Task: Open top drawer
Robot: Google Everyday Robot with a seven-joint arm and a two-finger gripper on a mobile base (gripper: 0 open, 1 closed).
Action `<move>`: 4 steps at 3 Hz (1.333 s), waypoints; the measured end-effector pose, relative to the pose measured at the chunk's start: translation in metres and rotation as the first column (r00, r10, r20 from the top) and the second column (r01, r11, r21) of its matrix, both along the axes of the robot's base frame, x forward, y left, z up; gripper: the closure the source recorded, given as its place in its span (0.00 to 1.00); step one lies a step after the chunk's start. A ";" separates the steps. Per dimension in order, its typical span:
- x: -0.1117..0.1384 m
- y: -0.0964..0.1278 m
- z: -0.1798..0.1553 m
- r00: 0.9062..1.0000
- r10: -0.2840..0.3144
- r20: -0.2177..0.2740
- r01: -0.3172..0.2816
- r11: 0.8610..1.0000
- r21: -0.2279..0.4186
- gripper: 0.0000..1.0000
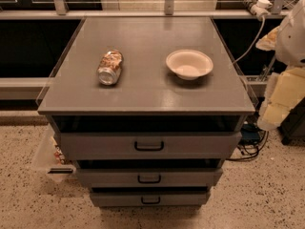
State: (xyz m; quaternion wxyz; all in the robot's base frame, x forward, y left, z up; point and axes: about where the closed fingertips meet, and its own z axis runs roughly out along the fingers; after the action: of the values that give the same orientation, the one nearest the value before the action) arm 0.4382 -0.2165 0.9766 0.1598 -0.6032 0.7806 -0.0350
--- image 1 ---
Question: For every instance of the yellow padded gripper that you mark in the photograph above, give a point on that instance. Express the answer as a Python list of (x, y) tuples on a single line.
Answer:
[(293, 43)]

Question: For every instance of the grey top drawer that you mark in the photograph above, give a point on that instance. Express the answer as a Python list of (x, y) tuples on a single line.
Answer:
[(97, 146)]

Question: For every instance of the grey drawer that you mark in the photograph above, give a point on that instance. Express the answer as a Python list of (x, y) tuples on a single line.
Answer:
[(97, 146), (168, 198), (169, 177)]

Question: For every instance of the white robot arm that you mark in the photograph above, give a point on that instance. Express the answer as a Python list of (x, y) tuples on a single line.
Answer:
[(285, 90)]

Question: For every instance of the grey drawer cabinet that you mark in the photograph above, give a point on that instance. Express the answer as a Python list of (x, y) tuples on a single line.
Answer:
[(145, 86)]

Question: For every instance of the grey middle drawer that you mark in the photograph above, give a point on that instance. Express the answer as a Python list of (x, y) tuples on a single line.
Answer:
[(169, 177)]

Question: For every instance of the grey bottom drawer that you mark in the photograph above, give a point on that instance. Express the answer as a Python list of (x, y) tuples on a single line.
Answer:
[(168, 198)]

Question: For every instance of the white power strip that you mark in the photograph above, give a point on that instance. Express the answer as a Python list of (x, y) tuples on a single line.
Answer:
[(259, 8)]

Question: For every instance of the white paper bowl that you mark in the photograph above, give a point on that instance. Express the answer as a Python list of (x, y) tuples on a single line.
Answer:
[(189, 64)]

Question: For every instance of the dark cabinet at right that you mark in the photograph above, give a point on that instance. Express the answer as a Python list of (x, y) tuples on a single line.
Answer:
[(293, 126)]

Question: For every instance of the blue box on floor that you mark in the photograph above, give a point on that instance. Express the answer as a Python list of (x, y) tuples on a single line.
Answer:
[(250, 133)]

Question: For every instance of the crushed soda can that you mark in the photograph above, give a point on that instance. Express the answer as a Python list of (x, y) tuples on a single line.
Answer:
[(110, 68)]

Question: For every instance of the clear plastic side bin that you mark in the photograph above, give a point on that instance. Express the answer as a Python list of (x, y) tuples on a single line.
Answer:
[(49, 161)]

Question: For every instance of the black top drawer handle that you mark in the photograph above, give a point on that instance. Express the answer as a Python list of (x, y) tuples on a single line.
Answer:
[(149, 147)]

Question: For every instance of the black drawer handle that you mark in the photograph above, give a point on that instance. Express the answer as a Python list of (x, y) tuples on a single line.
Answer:
[(150, 201), (149, 179), (149, 147)]

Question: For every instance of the black middle drawer handle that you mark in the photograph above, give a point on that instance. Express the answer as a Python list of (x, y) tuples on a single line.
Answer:
[(149, 179)]

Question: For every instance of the black bottom drawer handle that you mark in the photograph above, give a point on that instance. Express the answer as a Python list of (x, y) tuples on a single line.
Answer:
[(150, 201)]

